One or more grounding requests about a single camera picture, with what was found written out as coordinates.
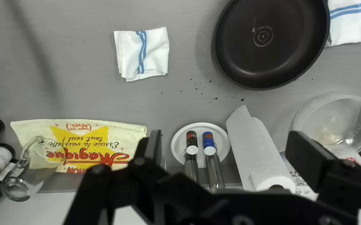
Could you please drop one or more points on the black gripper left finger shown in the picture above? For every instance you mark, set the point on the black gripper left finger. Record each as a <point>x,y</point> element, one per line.
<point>100,187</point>

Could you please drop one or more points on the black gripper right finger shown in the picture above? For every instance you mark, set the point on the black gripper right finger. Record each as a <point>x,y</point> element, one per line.
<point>312,162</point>

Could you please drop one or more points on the white towel with blue stripes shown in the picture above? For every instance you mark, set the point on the white towel with blue stripes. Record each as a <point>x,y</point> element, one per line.
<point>350,25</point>
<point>150,51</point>

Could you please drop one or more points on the white paper towel roll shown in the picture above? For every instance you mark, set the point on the white paper towel roll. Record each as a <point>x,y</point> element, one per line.
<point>255,150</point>

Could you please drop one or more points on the black frying pan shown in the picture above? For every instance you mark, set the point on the black frying pan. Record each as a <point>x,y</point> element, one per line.
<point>267,54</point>

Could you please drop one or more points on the yellow printed plastic bag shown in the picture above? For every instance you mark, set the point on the yellow printed plastic bag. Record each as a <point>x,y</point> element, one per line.
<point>84,141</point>

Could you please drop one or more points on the clear glass measuring cup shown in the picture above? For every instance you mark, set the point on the clear glass measuring cup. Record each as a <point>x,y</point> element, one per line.
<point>15,187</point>

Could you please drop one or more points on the white round plate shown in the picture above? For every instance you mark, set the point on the white round plate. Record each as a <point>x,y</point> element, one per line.
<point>178,144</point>

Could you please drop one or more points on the stainless steel grinder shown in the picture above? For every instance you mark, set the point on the stainless steel grinder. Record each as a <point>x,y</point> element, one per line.
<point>213,166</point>
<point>191,166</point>

